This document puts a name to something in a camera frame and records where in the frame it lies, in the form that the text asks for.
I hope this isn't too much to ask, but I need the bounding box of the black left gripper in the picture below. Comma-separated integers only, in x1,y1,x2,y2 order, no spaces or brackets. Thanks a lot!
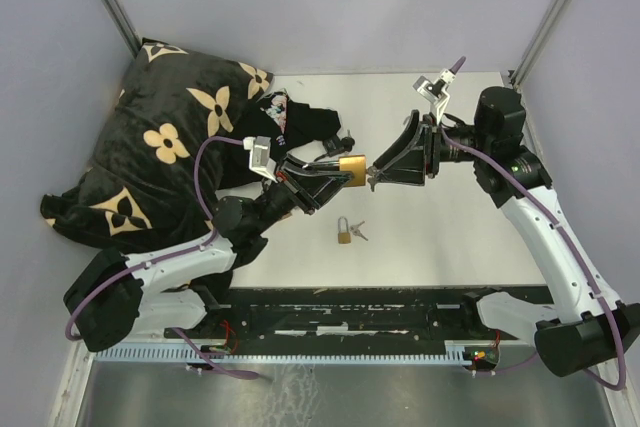
252,152,355,235

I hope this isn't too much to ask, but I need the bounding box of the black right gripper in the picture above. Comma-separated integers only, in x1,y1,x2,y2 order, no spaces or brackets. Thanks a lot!
373,110,492,187

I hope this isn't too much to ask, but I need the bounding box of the black padlock with keys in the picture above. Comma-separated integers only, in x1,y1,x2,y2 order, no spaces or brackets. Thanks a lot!
322,131,355,157

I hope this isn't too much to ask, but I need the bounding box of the medium brass padlock long shackle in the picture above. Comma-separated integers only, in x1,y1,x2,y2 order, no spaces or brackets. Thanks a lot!
305,154,367,187

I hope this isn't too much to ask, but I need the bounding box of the small brass padlock long shackle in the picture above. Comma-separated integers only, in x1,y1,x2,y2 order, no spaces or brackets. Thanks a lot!
337,216,351,245

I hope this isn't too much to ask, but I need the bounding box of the small padlock key bunch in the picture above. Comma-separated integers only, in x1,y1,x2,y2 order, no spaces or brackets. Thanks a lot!
349,221,368,241

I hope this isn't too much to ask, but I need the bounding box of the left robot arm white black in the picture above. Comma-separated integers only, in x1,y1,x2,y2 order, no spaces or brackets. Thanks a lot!
63,155,366,353

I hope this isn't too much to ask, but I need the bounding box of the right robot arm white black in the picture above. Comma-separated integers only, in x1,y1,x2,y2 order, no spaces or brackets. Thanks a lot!
367,78,639,390

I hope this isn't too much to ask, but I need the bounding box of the black printed garment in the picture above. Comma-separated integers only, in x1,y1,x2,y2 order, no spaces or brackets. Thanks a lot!
219,90,341,189

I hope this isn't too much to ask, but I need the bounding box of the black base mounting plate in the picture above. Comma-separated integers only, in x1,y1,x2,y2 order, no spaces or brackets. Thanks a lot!
186,287,514,351

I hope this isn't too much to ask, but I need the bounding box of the black floral pillow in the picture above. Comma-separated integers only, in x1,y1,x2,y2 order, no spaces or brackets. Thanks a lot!
40,41,273,253

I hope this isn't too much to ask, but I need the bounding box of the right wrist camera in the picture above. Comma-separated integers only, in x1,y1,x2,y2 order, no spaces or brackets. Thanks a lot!
413,69,456,124

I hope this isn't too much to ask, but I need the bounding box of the light blue cable duct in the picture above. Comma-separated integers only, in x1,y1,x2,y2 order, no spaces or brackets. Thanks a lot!
94,337,493,366

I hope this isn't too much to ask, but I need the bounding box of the right aluminium corner post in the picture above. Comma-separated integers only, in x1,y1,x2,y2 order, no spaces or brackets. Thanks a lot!
510,0,572,90

